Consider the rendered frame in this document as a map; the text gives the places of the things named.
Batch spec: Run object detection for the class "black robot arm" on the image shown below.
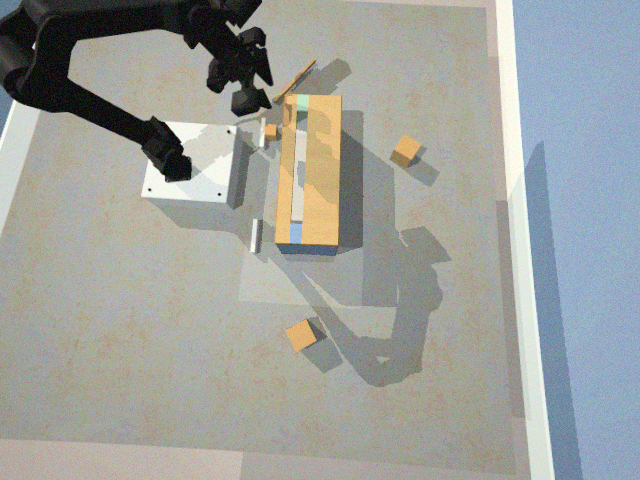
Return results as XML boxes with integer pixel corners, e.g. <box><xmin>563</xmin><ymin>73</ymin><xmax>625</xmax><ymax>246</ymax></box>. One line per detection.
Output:
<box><xmin>0</xmin><ymin>0</ymin><xmax>262</xmax><ymax>183</ymax></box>

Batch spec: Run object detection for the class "small brown block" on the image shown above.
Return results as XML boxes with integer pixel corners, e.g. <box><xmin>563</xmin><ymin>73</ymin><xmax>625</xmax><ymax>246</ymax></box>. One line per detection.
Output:
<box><xmin>265</xmin><ymin>124</ymin><xmax>278</xmax><ymax>142</ymax></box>

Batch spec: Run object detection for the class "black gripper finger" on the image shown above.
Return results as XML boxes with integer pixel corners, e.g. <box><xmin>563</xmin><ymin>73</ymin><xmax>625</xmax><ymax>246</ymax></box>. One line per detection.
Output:
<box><xmin>259</xmin><ymin>88</ymin><xmax>272</xmax><ymax>109</ymax></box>
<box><xmin>255</xmin><ymin>48</ymin><xmax>274</xmax><ymax>86</ymax></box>

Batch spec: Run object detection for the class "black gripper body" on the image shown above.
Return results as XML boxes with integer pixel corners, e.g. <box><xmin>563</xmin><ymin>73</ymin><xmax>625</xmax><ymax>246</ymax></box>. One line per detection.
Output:
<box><xmin>216</xmin><ymin>27</ymin><xmax>266</xmax><ymax>117</ymax></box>

